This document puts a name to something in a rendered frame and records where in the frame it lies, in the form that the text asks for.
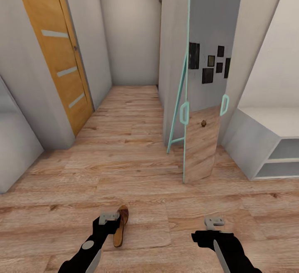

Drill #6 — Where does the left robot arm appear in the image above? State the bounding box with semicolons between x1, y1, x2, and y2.
58;212;121;273

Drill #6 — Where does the sandal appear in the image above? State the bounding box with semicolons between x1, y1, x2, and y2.
113;205;129;248

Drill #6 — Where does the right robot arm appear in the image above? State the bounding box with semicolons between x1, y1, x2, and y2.
191;217;262;273

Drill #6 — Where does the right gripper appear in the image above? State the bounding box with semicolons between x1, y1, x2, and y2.
191;230;215;249

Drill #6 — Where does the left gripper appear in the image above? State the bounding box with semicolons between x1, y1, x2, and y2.
93;216;121;240

